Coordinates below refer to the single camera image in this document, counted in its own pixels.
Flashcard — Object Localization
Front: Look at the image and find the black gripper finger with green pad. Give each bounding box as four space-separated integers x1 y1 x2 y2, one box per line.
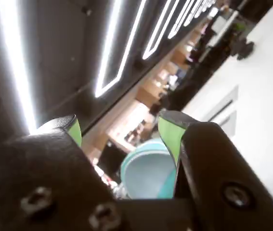
157 110 273 231
0 115 127 231

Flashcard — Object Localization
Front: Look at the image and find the teal hippo shaped bin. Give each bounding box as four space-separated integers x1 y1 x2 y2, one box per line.
120 138 178 200

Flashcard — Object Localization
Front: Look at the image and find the black object on table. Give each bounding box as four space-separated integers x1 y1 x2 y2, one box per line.
236 40 255 61

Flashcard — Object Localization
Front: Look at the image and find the white ceiling light loop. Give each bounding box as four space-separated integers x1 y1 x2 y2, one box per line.
94 0 149 98
142 0 178 60

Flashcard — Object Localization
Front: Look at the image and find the metal table cable hatch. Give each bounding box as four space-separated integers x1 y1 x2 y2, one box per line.
205 85 239 121
212 111 237 140

